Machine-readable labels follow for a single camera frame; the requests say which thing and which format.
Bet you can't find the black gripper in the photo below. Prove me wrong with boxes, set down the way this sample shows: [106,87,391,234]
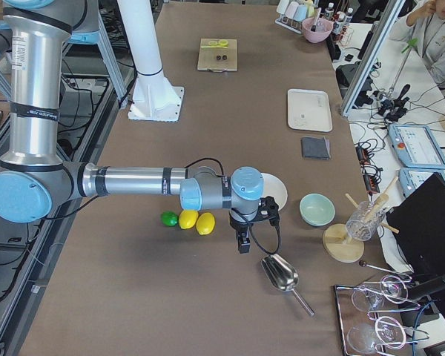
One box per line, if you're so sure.
[229,196,280,254]

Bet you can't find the mint green bowl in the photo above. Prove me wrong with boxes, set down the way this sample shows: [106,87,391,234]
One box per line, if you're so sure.
[299,194,335,227]

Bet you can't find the metal scoop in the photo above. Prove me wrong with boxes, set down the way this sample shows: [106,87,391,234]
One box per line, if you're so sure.
[260,254,315,317]

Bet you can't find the grey folded cloth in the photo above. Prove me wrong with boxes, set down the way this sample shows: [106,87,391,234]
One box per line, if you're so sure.
[301,136,331,160]

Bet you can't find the green lime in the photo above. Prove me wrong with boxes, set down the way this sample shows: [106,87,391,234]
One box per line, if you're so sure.
[160,211,179,227]

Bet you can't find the cream rectangular tray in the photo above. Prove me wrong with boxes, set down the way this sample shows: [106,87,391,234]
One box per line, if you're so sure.
[287,88,332,132]

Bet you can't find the person in grey hoodie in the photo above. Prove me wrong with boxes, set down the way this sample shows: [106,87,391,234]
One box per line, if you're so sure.
[389,0,445,89]

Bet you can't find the yellow lemon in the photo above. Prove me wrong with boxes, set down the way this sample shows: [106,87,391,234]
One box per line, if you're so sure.
[196,212,216,236]
[178,210,199,229]

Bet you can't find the wire glass rack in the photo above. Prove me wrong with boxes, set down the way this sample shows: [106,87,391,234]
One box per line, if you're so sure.
[333,274,429,355]

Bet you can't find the wooden cutting board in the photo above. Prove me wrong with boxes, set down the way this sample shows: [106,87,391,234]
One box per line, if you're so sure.
[197,38,238,73]

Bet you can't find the pink bowl with ice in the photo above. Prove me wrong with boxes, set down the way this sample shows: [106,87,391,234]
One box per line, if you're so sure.
[302,17,334,43]

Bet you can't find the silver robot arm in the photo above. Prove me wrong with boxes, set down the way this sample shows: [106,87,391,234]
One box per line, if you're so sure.
[0,1,280,253]

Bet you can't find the cream round plate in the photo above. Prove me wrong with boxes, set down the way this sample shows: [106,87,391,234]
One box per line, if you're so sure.
[262,173,288,211]

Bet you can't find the black monitor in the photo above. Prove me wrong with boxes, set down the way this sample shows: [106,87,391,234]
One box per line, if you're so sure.
[386,173,445,276]

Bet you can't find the blue teach pendant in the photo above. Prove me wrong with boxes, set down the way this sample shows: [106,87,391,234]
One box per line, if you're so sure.
[388,124,445,170]
[398,168,435,197]

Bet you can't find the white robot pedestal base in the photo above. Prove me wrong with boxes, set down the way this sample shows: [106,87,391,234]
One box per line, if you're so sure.
[118,0,184,122]

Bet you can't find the clear textured glass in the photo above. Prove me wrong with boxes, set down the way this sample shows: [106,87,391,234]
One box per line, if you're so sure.
[346,201,385,241]

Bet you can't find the cup rack with pastel cups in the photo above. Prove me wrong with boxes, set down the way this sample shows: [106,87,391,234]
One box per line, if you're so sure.
[274,0,319,33]

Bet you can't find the wooden cup stand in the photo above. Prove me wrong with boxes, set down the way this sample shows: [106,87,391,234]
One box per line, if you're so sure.
[323,177,399,263]

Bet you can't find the aluminium frame post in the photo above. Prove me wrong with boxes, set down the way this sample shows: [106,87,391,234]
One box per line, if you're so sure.
[340,0,404,118]

